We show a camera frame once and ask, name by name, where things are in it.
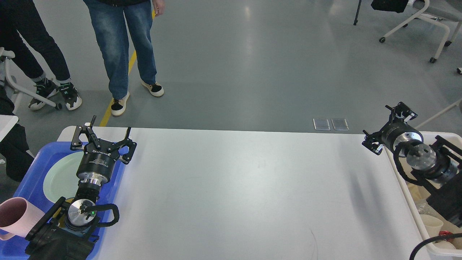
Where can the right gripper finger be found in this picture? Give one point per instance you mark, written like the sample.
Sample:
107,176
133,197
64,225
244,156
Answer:
374,141
400,114

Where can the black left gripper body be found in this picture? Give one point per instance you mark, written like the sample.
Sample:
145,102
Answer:
97,166

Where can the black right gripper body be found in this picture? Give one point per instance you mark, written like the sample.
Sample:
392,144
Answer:
392,134

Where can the mint green plate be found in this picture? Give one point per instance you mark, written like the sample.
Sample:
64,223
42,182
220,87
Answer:
61,179

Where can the brown paper bag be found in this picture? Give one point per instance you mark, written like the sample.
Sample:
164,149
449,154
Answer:
414,191

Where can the foil sheet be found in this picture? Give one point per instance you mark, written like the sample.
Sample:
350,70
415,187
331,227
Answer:
425,209

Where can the pink mug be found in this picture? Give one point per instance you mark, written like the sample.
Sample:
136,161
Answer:
17,217

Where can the white paper cup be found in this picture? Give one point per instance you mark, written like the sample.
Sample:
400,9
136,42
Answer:
433,225

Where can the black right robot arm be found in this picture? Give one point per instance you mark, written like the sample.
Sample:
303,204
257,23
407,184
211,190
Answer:
430,177

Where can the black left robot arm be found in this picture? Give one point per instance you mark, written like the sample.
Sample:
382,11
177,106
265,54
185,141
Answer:
66,231

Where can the person in black trousers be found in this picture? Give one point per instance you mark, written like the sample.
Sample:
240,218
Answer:
14,148

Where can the blue plastic tray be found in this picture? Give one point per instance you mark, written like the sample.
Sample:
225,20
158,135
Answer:
31,188

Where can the small white side table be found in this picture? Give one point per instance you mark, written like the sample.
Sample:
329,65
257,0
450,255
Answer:
7,122

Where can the white chair at left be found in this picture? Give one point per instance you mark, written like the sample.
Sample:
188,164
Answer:
18,91

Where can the person in blue jeans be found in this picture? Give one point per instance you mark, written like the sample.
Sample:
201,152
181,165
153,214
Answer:
115,23

